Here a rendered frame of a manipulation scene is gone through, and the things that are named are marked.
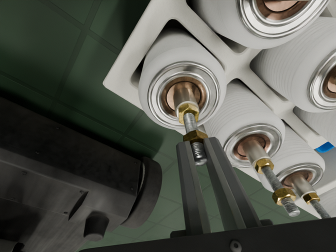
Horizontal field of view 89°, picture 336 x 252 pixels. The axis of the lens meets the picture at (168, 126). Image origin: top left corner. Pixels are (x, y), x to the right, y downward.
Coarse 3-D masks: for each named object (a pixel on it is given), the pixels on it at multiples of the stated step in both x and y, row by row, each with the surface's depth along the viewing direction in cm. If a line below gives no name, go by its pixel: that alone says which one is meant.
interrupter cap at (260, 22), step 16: (240, 0) 13; (256, 0) 13; (272, 0) 13; (304, 0) 13; (320, 0) 13; (240, 16) 14; (256, 16) 14; (272, 16) 14; (288, 16) 14; (304, 16) 14; (256, 32) 14; (272, 32) 15; (288, 32) 14
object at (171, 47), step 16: (160, 32) 27; (176, 32) 24; (160, 48) 18; (176, 48) 16; (192, 48) 16; (144, 64) 19; (160, 64) 16; (208, 64) 16; (144, 80) 17; (224, 80) 18; (144, 96) 18; (224, 96) 19; (176, 128) 20
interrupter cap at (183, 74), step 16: (176, 64) 16; (192, 64) 16; (160, 80) 17; (176, 80) 17; (192, 80) 17; (208, 80) 17; (160, 96) 18; (208, 96) 18; (160, 112) 19; (208, 112) 19
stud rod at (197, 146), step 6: (186, 114) 14; (192, 114) 15; (186, 120) 14; (192, 120) 14; (186, 126) 13; (192, 126) 13; (186, 132) 13; (192, 144) 11; (198, 144) 11; (192, 150) 11; (198, 150) 11; (204, 150) 11; (198, 156) 10; (204, 156) 10; (198, 162) 11; (204, 162) 11
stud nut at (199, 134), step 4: (188, 132) 12; (192, 132) 12; (196, 132) 12; (200, 132) 12; (184, 136) 12; (188, 136) 12; (192, 136) 11; (196, 136) 11; (200, 136) 11; (204, 136) 12; (184, 140) 12; (188, 140) 11; (192, 140) 11; (196, 140) 11; (200, 140) 11
